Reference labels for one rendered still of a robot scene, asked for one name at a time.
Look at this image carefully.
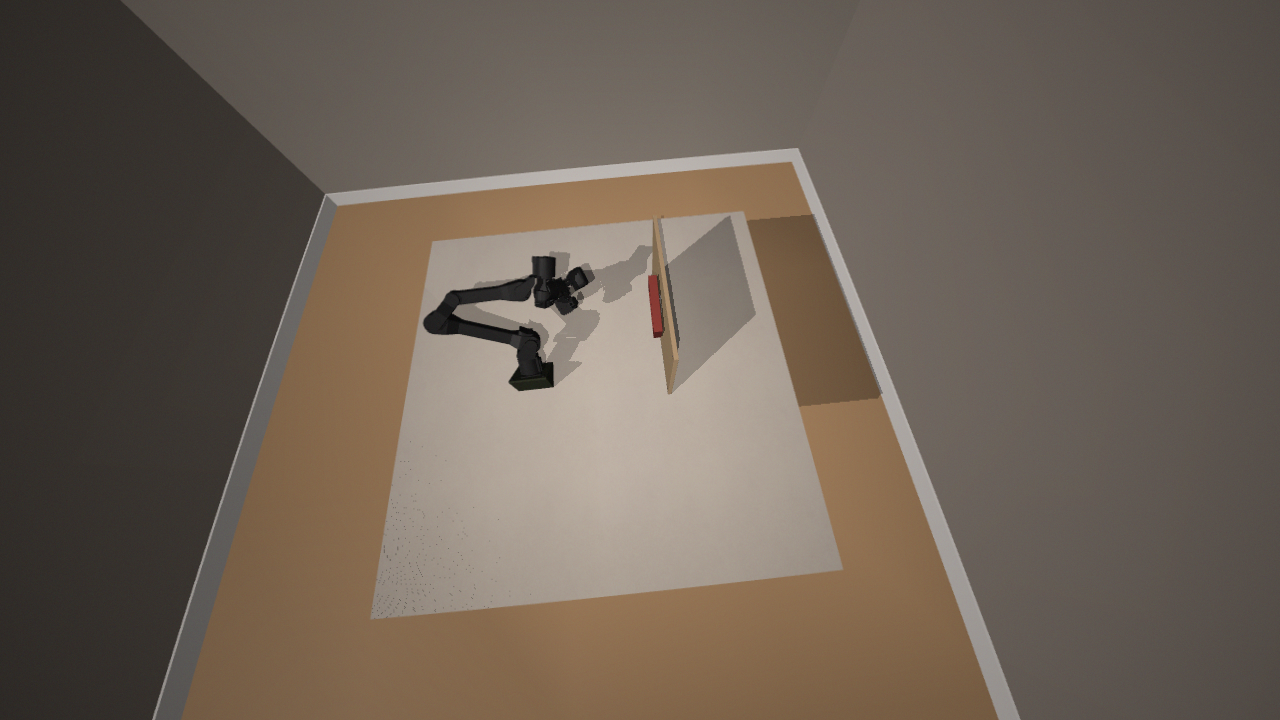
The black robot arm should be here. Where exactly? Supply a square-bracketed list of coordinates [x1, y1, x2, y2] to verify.
[424, 256, 579, 378]

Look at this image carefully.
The tan wall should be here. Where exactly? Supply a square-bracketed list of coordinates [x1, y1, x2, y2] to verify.
[652, 215, 678, 395]

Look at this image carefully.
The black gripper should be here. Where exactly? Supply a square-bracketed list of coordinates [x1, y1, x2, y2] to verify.
[547, 266, 589, 307]

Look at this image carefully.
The red picture frame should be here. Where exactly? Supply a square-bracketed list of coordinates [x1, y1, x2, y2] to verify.
[648, 275, 663, 338]

